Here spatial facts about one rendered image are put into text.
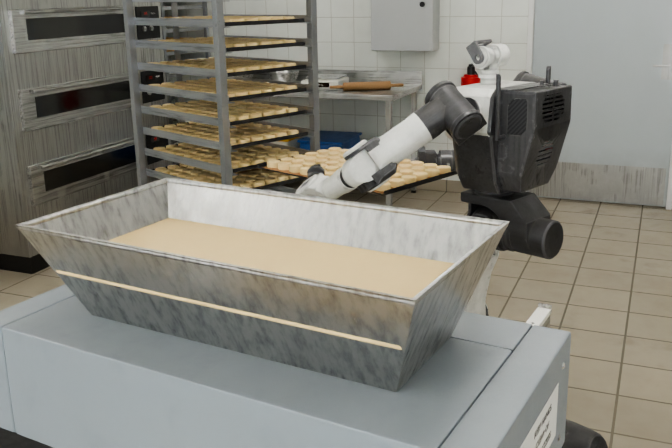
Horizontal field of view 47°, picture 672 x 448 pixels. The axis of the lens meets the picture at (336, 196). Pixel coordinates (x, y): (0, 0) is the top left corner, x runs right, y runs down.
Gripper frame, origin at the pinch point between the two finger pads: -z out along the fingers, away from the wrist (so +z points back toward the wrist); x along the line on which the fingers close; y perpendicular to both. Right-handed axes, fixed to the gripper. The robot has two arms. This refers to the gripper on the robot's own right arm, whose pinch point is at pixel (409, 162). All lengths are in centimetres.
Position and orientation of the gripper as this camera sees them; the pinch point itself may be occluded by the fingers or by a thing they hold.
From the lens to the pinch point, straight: 282.1
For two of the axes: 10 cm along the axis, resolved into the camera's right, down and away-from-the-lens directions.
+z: 10.0, -0.2, 0.1
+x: -0.2, -9.7, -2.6
